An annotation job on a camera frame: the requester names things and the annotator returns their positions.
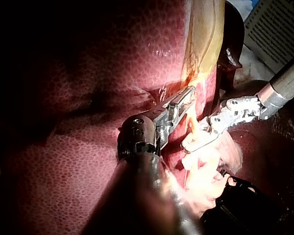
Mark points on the left arm instrument jaw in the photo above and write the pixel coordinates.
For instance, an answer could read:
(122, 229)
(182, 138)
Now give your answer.
(187, 105)
(183, 96)

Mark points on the printed sheet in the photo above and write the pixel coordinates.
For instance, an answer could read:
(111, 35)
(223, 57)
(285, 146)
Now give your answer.
(274, 29)

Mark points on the white cloth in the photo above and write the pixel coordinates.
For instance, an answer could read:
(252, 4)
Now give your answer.
(252, 68)

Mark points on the dark red liver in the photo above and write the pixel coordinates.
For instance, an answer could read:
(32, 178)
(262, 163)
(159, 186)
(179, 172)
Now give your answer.
(88, 171)

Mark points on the dark left arm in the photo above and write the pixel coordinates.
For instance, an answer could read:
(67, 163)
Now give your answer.
(142, 195)

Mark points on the dark right arm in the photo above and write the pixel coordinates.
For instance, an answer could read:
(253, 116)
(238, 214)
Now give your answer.
(284, 83)

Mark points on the left arm instrument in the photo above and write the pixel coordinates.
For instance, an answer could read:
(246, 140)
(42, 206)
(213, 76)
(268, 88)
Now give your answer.
(139, 134)

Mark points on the pale fatty tissue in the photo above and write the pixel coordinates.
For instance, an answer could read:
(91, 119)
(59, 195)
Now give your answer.
(205, 186)

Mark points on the gallbladder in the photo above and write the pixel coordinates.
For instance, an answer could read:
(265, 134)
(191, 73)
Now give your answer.
(205, 36)

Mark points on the right arm instrument jaw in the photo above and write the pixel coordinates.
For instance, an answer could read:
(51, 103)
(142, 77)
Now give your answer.
(205, 143)
(203, 124)

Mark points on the right arm instrument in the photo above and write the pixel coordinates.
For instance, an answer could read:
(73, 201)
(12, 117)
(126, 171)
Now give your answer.
(237, 111)

